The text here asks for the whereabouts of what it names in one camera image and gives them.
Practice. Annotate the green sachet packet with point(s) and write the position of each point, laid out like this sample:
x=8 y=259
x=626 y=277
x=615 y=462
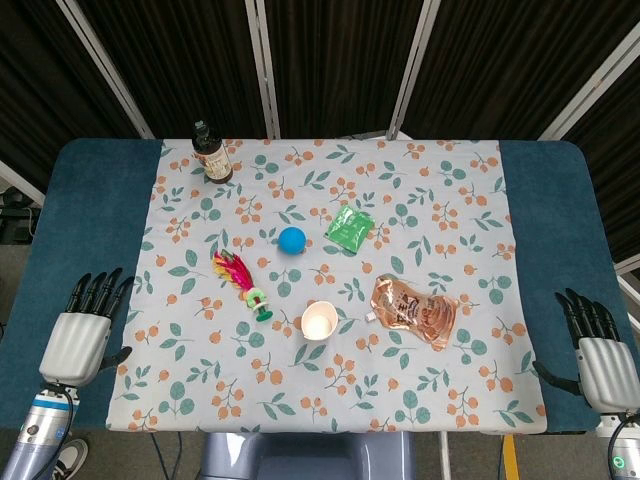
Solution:
x=350 y=230

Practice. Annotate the pink green feather shuttlecock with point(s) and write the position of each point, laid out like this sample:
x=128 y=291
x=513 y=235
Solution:
x=240 y=280

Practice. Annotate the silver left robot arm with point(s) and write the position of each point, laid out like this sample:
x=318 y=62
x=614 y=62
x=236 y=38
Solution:
x=35 y=435

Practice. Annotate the white paper cup stack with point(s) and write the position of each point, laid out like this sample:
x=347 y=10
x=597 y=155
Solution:
x=319 y=322

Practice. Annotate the brown spouted drink pouch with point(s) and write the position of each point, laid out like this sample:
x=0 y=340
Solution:
x=415 y=310

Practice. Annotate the dark glass bottle with label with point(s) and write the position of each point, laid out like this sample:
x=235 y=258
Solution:
x=215 y=160

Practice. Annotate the dark screen panel white frame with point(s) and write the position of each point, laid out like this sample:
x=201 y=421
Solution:
x=45 y=90
x=340 y=65
x=190 y=65
x=620 y=150
x=500 y=65

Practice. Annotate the blue ball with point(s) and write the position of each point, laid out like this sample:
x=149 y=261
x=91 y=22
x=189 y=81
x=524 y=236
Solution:
x=292 y=240

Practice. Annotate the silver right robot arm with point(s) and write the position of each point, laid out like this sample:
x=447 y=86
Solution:
x=622 y=450

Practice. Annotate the blue table cover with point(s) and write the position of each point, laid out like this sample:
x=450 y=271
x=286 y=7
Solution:
x=85 y=210

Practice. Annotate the floral tablecloth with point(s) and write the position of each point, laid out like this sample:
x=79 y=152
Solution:
x=350 y=380

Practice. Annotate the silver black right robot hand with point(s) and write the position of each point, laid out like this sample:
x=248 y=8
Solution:
x=607 y=370

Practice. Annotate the black white sneaker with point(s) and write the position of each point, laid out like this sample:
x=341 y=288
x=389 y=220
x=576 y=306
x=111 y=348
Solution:
x=72 y=457

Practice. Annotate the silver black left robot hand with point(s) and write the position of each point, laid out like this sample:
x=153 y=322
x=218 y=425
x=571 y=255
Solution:
x=75 y=345

